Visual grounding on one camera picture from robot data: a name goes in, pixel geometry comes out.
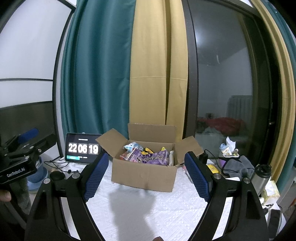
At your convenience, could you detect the tablet showing clock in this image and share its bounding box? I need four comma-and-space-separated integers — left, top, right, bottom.
65, 133, 101, 164

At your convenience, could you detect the grey cloth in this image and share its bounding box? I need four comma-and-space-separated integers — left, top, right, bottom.
222, 156, 254, 180

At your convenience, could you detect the white tray with tissues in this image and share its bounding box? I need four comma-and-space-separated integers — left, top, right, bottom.
219, 137, 239, 158

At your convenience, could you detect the steel thermos bottle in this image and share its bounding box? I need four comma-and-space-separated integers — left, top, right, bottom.
251, 164, 271, 196

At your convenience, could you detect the purple snack bag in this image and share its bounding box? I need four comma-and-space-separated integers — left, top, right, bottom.
129, 149, 168, 166

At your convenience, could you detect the brown cardboard box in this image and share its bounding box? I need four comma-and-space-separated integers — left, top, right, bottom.
96, 123, 203, 192

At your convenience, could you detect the yellow curtain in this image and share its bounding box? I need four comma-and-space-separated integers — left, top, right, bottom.
129, 0, 188, 142

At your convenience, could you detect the teal curtain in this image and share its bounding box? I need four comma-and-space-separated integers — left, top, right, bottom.
61, 1, 135, 137

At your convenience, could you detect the black charger cable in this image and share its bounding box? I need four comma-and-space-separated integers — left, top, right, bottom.
43, 157, 80, 175

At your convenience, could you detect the black window frame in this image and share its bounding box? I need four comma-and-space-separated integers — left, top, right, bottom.
182, 1, 198, 138

